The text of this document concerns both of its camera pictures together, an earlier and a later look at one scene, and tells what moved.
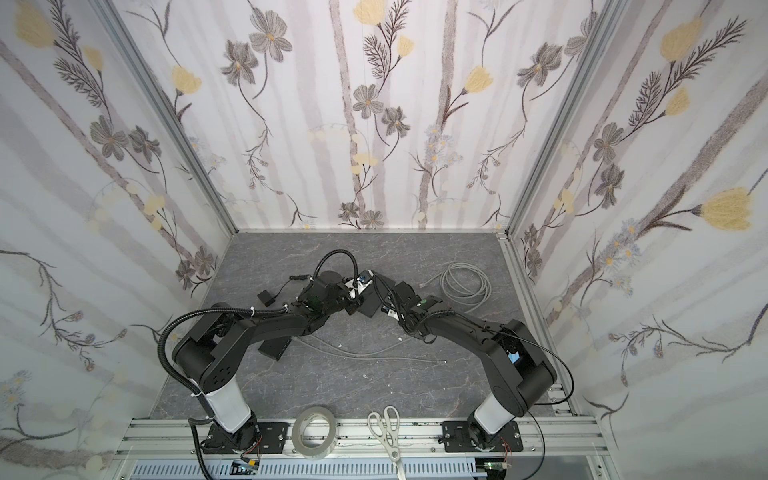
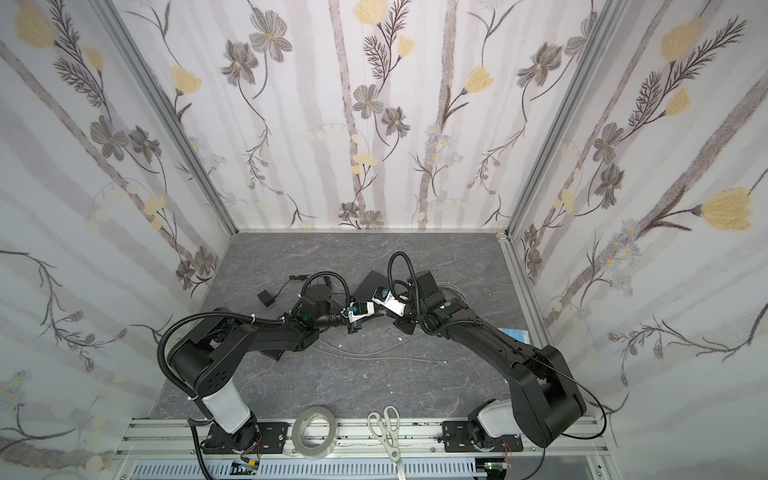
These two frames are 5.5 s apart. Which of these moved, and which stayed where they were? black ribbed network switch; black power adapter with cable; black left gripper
Moved: black left gripper
Stayed: black power adapter with cable; black ribbed network switch
